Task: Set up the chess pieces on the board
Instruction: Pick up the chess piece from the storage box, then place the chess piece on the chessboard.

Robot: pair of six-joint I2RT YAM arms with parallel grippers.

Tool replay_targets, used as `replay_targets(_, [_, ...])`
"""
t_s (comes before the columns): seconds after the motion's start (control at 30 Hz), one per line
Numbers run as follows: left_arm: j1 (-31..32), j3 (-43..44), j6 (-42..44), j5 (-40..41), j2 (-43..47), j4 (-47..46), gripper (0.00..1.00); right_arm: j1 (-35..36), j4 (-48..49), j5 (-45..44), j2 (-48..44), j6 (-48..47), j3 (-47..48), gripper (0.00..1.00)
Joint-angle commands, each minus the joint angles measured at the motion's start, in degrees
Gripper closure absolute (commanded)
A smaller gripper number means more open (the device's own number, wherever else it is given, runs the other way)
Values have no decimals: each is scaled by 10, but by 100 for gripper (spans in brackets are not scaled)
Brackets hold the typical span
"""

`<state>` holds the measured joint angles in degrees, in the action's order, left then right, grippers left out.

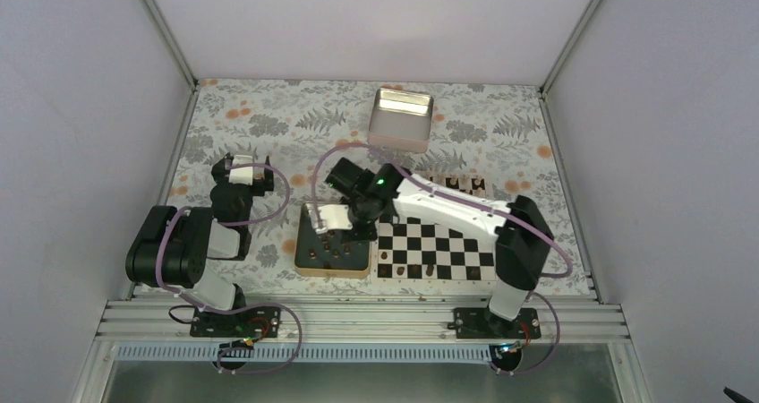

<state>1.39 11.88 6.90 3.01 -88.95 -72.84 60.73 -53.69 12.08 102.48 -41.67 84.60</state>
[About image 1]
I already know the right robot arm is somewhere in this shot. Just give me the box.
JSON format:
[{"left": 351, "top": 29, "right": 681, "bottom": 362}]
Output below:
[{"left": 309, "top": 158, "right": 554, "bottom": 338}]

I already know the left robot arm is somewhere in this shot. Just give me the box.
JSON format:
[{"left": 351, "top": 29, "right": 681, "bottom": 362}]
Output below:
[{"left": 125, "top": 153, "right": 275, "bottom": 336}]

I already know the gold tin tray with pieces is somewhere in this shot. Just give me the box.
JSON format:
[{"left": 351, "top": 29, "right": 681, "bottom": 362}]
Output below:
[{"left": 294, "top": 204, "right": 371, "bottom": 279}]

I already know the floral patterned table mat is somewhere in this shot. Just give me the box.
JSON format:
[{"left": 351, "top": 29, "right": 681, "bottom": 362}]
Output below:
[{"left": 169, "top": 79, "right": 592, "bottom": 297}]

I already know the black white chessboard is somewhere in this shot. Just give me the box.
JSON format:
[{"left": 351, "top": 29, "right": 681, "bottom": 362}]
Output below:
[{"left": 371, "top": 171, "right": 499, "bottom": 283}]

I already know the empty silver pink tin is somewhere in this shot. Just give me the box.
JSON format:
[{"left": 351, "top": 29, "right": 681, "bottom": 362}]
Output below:
[{"left": 367, "top": 88, "right": 434, "bottom": 153}]

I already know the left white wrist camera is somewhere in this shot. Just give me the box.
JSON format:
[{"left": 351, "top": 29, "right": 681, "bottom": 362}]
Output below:
[{"left": 227, "top": 155, "right": 254, "bottom": 185}]

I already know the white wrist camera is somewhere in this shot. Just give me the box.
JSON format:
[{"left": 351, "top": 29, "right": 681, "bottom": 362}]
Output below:
[
  {"left": 227, "top": 155, "right": 254, "bottom": 185},
  {"left": 310, "top": 203, "right": 353, "bottom": 234}
]

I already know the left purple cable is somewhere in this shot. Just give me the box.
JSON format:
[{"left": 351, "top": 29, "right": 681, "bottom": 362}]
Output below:
[{"left": 155, "top": 161, "right": 303, "bottom": 376}]

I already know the purple cable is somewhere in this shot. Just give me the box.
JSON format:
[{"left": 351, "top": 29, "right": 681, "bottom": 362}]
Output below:
[
  {"left": 155, "top": 161, "right": 303, "bottom": 376},
  {"left": 311, "top": 142, "right": 576, "bottom": 376}
]

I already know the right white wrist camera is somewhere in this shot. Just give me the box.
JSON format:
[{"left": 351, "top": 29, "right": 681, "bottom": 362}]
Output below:
[{"left": 310, "top": 203, "right": 353, "bottom": 234}]

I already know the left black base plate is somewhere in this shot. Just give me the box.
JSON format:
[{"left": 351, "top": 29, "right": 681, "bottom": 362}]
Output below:
[{"left": 189, "top": 306, "right": 281, "bottom": 339}]

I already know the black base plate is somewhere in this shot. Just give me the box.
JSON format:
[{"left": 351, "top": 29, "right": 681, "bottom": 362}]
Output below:
[
  {"left": 447, "top": 307, "right": 542, "bottom": 339},
  {"left": 189, "top": 306, "right": 281, "bottom": 339}
]

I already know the aluminium front rail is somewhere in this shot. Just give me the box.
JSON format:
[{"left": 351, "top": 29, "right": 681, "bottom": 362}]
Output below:
[{"left": 96, "top": 299, "right": 631, "bottom": 344}]

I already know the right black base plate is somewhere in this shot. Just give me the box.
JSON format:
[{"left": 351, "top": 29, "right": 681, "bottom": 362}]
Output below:
[{"left": 447, "top": 307, "right": 542, "bottom": 339}]

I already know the left aluminium corner post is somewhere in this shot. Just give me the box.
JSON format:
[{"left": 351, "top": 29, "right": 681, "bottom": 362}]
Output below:
[{"left": 141, "top": 0, "right": 198, "bottom": 90}]

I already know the aluminium corner post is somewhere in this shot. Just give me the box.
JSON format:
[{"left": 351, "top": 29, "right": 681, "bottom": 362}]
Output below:
[
  {"left": 540, "top": 0, "right": 603, "bottom": 99},
  {"left": 141, "top": 0, "right": 198, "bottom": 90}
]

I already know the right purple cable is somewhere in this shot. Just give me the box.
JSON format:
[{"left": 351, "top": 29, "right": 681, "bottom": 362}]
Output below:
[{"left": 311, "top": 142, "right": 576, "bottom": 376}]

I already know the right aluminium corner post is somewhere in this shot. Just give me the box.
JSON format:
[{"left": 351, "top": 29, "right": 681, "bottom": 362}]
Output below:
[{"left": 540, "top": 0, "right": 603, "bottom": 99}]

